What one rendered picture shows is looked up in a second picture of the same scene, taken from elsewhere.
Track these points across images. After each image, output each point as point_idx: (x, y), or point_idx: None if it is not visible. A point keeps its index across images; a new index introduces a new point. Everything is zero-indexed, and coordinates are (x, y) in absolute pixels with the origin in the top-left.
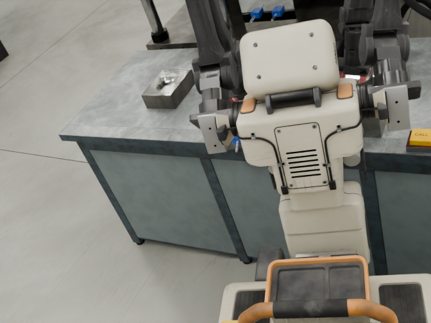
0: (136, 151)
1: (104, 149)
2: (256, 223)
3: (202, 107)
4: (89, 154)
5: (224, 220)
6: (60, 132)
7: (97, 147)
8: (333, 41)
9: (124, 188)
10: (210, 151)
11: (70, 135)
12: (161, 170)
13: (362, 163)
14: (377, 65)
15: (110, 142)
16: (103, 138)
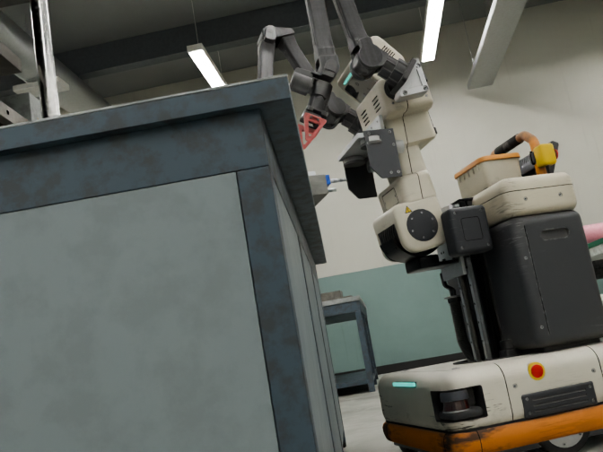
0: (286, 204)
1: (277, 182)
2: (325, 383)
3: (403, 61)
4: (275, 190)
5: (324, 388)
6: (277, 76)
7: (275, 170)
8: None
9: (300, 325)
10: (427, 88)
11: (291, 92)
12: (297, 261)
13: (373, 178)
14: (352, 108)
15: (301, 147)
16: (299, 133)
